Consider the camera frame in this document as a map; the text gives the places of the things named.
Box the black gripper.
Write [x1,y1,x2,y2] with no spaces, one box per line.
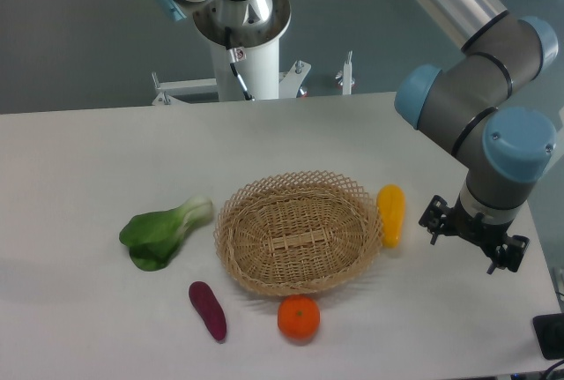
[419,195,529,274]

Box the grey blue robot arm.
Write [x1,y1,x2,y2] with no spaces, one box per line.
[157,0,559,272]

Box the green bok choy vegetable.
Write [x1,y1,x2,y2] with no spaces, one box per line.
[118,196,214,272]

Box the yellow pepper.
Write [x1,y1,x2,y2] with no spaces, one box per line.
[376,184,406,249]

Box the black device at table edge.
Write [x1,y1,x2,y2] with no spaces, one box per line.
[532,313,564,360]

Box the woven wicker basket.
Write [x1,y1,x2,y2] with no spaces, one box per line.
[214,170,383,296]

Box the orange tangerine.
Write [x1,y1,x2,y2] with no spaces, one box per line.
[278,295,321,341]

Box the purple sweet potato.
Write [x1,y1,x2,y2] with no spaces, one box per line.
[188,281,227,343]

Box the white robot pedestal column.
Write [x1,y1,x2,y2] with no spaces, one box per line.
[193,0,291,101]

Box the black cable on pedestal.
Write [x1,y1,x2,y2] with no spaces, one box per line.
[224,26,256,102]

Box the white pedestal base frame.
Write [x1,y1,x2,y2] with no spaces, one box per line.
[152,50,356,106]

